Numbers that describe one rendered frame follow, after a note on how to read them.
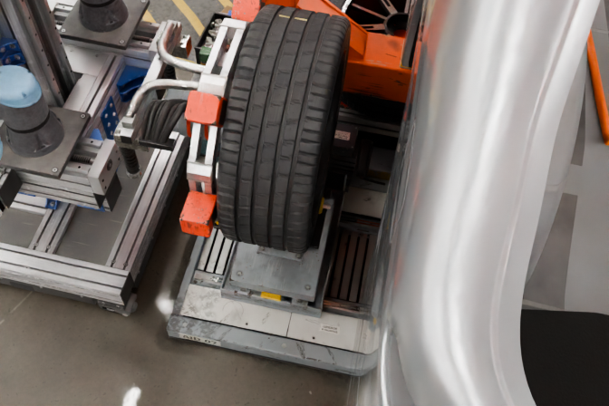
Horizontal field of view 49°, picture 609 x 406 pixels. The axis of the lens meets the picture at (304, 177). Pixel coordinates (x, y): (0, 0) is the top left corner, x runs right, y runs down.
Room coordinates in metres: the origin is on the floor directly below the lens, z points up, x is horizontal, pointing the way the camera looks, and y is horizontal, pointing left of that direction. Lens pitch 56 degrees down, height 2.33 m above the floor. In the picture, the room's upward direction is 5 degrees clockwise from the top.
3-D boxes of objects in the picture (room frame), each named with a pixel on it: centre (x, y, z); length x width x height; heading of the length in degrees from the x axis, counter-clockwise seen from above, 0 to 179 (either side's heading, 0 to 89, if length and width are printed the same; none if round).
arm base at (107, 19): (1.57, 0.68, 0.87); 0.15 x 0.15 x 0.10
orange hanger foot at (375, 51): (1.66, -0.19, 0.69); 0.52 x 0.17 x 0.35; 82
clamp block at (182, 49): (1.36, 0.40, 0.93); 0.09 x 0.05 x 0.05; 82
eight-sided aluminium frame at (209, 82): (1.17, 0.22, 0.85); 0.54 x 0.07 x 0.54; 172
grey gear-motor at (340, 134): (1.47, -0.11, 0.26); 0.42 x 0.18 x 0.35; 82
